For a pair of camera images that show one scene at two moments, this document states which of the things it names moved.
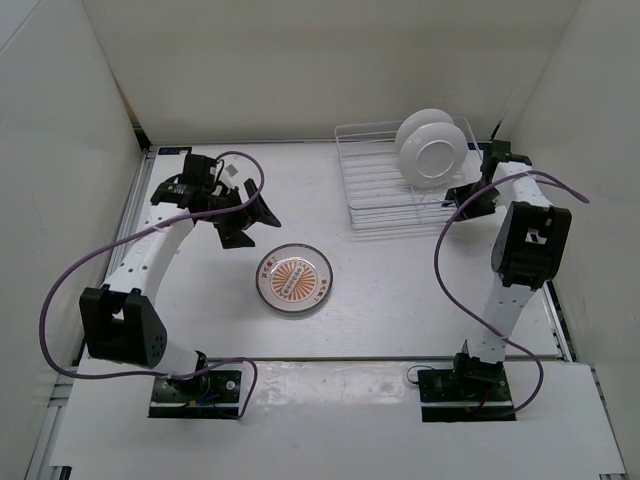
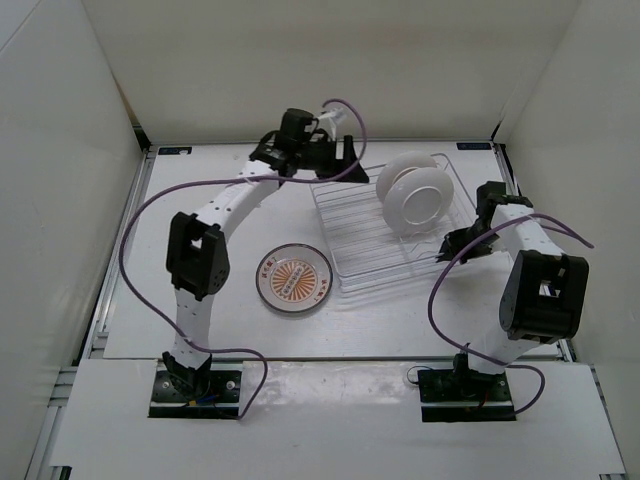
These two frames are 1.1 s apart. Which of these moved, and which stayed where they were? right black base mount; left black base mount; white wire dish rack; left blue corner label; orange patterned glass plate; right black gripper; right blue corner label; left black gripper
Moved: right black gripper; left black gripper; white wire dish rack
Stayed: left black base mount; right black base mount; orange patterned glass plate; left blue corner label; right blue corner label
